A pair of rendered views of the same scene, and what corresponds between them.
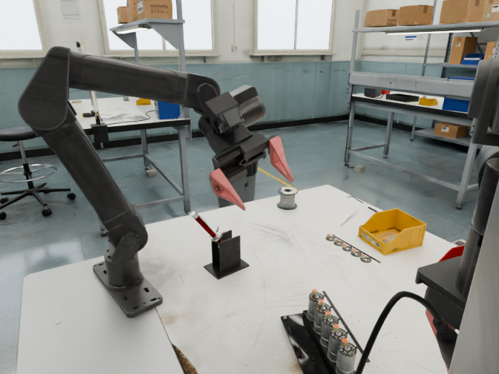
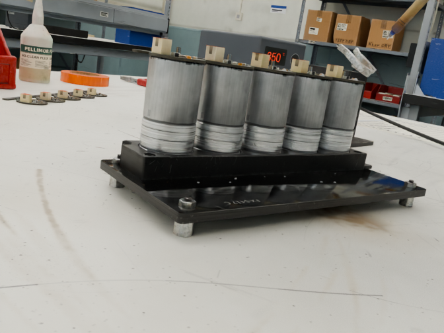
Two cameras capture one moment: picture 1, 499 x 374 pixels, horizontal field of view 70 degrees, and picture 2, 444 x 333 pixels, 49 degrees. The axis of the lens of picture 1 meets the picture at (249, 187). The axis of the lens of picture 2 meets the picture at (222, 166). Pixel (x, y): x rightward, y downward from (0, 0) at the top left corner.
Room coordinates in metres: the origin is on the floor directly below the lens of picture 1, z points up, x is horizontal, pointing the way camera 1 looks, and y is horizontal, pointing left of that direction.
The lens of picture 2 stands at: (0.55, 0.09, 0.82)
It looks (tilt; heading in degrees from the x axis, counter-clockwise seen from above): 14 degrees down; 244
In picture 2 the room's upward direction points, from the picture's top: 9 degrees clockwise
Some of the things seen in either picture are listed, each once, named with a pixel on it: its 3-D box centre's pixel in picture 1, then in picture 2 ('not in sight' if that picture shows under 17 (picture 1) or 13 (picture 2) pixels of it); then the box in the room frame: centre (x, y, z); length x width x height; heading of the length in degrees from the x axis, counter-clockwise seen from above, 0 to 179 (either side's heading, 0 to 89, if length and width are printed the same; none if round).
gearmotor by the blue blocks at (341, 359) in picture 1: (345, 362); (333, 119); (0.37, -0.13, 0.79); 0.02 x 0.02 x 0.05
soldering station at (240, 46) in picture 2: not in sight; (248, 64); (0.15, -0.67, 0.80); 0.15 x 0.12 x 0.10; 107
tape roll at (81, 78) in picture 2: not in sight; (84, 78); (0.45, -0.54, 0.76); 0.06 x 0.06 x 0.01
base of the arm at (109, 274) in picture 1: (123, 268); not in sight; (0.60, 0.25, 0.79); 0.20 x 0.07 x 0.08; 40
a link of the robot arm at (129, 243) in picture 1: (123, 237); not in sight; (0.60, 0.24, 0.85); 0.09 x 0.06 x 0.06; 24
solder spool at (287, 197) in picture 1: (287, 197); not in sight; (0.98, -0.11, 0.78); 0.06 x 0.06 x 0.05
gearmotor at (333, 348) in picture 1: (336, 346); (300, 118); (0.40, -0.13, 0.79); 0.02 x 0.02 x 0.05
